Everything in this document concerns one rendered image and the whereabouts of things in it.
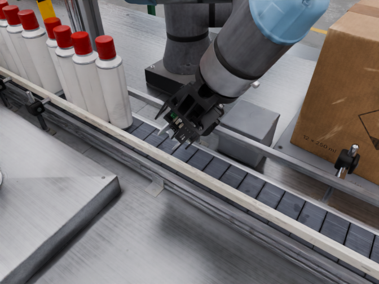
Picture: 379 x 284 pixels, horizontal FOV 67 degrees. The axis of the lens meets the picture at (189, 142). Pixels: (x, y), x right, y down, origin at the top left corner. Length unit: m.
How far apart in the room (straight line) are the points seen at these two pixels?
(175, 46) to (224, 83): 0.46
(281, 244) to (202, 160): 0.21
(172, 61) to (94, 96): 0.27
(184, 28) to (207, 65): 0.42
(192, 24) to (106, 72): 0.29
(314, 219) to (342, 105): 0.22
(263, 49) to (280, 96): 0.57
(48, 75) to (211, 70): 0.52
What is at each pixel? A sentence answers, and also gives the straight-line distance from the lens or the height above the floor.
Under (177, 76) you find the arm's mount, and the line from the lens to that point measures 0.81.
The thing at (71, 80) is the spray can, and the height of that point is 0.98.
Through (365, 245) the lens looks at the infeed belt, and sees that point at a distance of 0.56.
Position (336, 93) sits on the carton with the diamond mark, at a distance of 0.60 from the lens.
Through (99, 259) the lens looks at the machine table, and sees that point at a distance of 0.56.
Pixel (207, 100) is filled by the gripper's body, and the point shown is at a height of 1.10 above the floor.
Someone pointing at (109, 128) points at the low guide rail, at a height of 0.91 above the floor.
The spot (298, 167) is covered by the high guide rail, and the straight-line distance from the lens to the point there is 0.51.
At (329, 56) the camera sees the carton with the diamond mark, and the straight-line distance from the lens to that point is 0.58.
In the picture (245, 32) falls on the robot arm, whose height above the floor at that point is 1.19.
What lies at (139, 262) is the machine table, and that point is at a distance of 0.54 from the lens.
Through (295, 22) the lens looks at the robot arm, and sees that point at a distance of 0.31.
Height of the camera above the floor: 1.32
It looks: 44 degrees down
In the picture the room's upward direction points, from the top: straight up
